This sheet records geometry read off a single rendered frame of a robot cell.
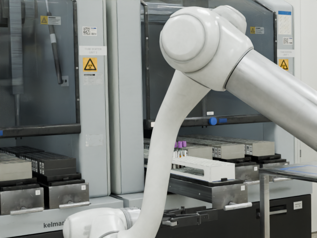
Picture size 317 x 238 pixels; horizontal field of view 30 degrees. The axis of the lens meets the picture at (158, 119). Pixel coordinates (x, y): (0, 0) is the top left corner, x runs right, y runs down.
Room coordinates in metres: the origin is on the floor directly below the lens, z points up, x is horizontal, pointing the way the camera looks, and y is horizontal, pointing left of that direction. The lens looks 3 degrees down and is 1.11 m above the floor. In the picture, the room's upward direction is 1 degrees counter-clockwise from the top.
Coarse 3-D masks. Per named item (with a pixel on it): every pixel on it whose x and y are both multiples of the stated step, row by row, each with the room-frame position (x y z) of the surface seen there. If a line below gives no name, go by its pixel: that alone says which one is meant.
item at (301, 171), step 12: (264, 168) 2.06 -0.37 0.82; (276, 168) 2.05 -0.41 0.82; (288, 168) 2.05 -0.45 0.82; (300, 168) 2.04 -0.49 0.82; (312, 168) 2.03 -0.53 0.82; (264, 180) 2.05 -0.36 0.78; (312, 180) 1.86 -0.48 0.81; (264, 192) 2.05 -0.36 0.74; (264, 204) 2.05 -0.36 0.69; (264, 216) 2.05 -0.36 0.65; (264, 228) 2.05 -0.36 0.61
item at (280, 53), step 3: (279, 51) 2.43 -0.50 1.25; (282, 51) 2.43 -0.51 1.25; (285, 51) 2.44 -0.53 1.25; (288, 51) 2.45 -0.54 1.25; (291, 51) 2.46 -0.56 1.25; (294, 51) 2.47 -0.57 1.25; (279, 54) 2.43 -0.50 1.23; (282, 54) 2.43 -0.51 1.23; (285, 54) 2.44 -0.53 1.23; (288, 54) 2.45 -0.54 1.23; (291, 54) 2.46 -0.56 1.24; (294, 54) 2.47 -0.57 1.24
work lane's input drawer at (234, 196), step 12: (144, 168) 2.16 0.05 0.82; (144, 180) 2.14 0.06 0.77; (180, 180) 1.92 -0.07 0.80; (192, 180) 1.88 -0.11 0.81; (228, 180) 1.83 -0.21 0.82; (240, 180) 1.83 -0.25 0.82; (180, 192) 1.93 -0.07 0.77; (192, 192) 1.86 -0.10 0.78; (204, 192) 1.80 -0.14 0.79; (216, 192) 1.78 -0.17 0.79; (228, 192) 1.80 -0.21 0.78; (240, 192) 1.82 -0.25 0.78; (216, 204) 1.78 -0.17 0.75; (228, 204) 1.80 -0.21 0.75; (240, 204) 1.77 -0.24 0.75
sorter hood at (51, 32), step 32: (0, 0) 1.85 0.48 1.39; (32, 0) 1.90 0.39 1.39; (64, 0) 1.96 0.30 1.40; (0, 32) 1.85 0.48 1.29; (32, 32) 1.90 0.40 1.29; (64, 32) 1.95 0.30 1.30; (0, 64) 1.85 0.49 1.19; (32, 64) 1.90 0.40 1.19; (64, 64) 1.95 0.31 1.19; (0, 96) 1.85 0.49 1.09; (32, 96) 1.90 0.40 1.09; (64, 96) 1.95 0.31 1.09; (0, 128) 1.84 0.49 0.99; (32, 128) 1.88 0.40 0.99; (64, 128) 1.94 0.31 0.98
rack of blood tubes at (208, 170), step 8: (176, 160) 1.98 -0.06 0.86; (184, 160) 1.97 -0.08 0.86; (192, 160) 1.97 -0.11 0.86; (200, 160) 1.98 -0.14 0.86; (208, 160) 1.97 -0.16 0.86; (176, 168) 2.05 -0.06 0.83; (184, 168) 2.06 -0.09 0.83; (192, 168) 2.05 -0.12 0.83; (200, 168) 1.85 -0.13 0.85; (208, 168) 1.81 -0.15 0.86; (216, 168) 1.82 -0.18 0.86; (224, 168) 1.83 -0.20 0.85; (232, 168) 1.85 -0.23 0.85; (192, 176) 1.89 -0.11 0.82; (200, 176) 1.85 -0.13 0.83; (208, 176) 1.81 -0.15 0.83; (216, 176) 1.82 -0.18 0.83; (224, 176) 1.83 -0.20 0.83; (232, 176) 1.85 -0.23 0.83
